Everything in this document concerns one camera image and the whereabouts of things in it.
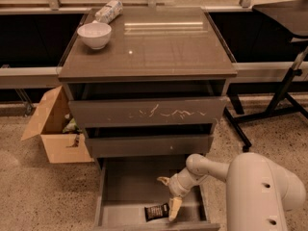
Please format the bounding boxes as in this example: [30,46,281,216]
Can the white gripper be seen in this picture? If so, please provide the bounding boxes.
[157,167,206,221]

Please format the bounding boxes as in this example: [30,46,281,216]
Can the dark rxbar chocolate wrapper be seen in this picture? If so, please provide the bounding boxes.
[144,203,169,221]

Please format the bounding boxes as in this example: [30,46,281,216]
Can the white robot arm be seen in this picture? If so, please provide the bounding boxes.
[158,152,306,231]

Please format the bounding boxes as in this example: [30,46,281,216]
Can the grey bottom drawer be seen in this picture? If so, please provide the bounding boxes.
[92,155,220,231]

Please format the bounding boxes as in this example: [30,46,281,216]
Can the grey drawer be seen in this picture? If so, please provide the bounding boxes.
[86,123,213,158]
[92,155,220,231]
[69,80,226,128]

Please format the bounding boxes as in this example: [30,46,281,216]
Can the grey middle drawer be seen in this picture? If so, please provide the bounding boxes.
[86,123,213,158]

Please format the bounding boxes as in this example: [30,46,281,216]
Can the grey top drawer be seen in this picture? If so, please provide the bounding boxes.
[69,80,226,128]

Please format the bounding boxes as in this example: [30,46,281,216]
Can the grey drawer cabinet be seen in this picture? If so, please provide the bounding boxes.
[58,6,238,166]

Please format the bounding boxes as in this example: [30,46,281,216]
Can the green packet in box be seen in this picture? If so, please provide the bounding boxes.
[63,114,80,134]

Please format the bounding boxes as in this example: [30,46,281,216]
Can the cardboard box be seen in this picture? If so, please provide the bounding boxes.
[21,87,92,164]

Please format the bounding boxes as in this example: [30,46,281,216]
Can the white ceramic bowl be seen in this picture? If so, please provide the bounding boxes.
[77,22,112,50]

